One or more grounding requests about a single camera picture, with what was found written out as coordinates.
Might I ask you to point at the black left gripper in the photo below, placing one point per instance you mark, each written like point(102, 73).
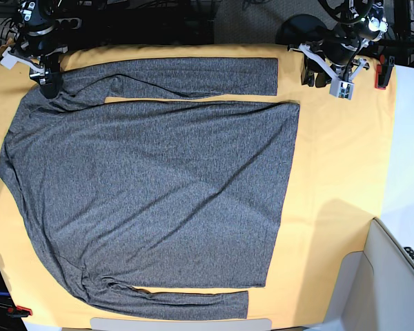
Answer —
point(338, 50)

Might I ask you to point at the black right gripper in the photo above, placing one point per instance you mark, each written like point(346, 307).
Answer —
point(35, 45)

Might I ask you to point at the grey long-sleeve T-shirt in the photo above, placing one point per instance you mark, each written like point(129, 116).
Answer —
point(142, 196)

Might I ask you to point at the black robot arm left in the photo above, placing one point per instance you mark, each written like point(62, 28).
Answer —
point(358, 23)

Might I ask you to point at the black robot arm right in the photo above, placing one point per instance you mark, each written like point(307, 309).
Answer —
point(37, 16)

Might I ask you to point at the black round chair base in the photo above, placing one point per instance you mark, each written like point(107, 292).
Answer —
point(301, 28)

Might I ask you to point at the black power strip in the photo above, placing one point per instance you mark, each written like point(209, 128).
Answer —
point(73, 23)

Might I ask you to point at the red black clamp right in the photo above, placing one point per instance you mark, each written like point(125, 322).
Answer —
point(384, 71)

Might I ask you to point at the red black clamp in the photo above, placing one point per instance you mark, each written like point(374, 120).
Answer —
point(384, 71)
point(18, 312)

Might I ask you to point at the white plastic bin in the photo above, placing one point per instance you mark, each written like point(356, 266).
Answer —
point(375, 287)

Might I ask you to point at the red black clamp left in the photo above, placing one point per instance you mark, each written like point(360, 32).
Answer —
point(18, 312)

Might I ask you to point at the grey tray edge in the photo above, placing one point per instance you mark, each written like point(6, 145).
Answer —
point(118, 324)

